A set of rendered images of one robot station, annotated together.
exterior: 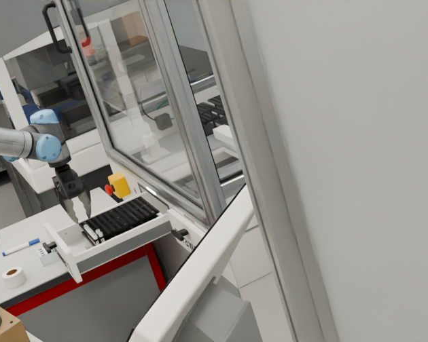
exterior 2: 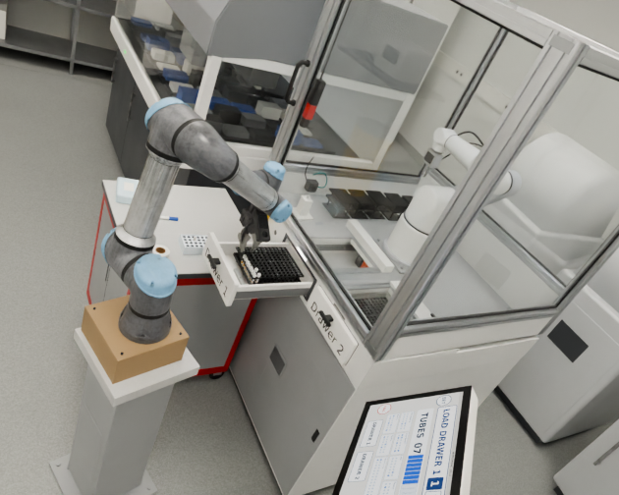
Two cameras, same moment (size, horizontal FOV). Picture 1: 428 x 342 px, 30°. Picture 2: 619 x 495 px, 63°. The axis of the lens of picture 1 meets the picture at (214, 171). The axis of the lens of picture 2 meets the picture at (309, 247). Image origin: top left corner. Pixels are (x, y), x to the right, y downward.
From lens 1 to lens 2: 119 cm
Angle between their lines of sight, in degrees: 23
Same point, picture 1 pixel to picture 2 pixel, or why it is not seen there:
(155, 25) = (469, 216)
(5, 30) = (239, 39)
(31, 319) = not seen: hidden behind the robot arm
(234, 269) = (364, 378)
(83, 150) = not seen: hidden behind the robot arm
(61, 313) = (179, 296)
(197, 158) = (408, 308)
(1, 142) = (260, 196)
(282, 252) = not seen: outside the picture
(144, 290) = (240, 302)
